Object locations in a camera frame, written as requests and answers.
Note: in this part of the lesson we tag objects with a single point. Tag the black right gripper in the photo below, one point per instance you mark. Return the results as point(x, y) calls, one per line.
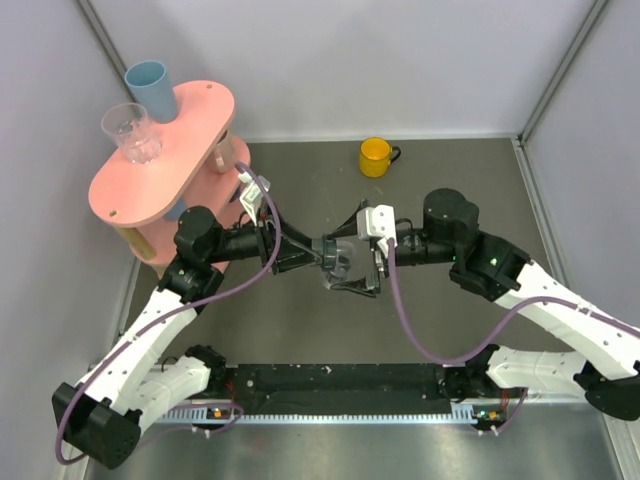
point(359, 286)

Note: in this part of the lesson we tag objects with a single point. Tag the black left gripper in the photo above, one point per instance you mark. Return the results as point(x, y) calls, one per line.
point(295, 247)

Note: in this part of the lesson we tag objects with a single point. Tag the grey threaded coupling nut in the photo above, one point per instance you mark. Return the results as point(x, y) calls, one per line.
point(327, 252)

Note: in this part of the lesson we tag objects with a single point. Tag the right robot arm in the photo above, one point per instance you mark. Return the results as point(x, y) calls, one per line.
point(603, 365)

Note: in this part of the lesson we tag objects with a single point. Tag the yellow mug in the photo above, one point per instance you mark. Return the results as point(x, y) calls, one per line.
point(376, 155)

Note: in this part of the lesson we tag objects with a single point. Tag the pink metallic cup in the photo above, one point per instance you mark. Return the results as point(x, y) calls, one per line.
point(222, 157)

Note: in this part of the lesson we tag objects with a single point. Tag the small blue cup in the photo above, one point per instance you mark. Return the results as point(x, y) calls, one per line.
point(174, 213)

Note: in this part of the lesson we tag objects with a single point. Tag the pink tiered shelf stand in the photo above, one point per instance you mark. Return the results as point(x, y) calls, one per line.
point(134, 198)

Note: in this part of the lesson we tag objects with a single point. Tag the clear drinking glass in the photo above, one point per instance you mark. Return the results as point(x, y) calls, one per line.
point(131, 129)

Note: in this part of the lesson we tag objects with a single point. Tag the blue plastic cup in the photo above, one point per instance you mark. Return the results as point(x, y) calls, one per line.
point(151, 86)

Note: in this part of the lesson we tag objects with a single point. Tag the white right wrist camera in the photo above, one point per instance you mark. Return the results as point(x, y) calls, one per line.
point(377, 224)

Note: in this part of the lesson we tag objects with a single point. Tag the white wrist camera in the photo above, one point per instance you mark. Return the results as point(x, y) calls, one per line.
point(251, 196)
point(377, 224)

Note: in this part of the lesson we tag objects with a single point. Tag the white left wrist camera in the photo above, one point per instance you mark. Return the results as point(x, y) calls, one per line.
point(251, 196)

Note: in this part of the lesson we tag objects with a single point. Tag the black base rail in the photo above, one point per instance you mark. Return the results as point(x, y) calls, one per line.
point(347, 389)

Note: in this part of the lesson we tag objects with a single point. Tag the white slotted cable duct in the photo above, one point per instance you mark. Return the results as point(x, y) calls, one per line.
point(456, 414)

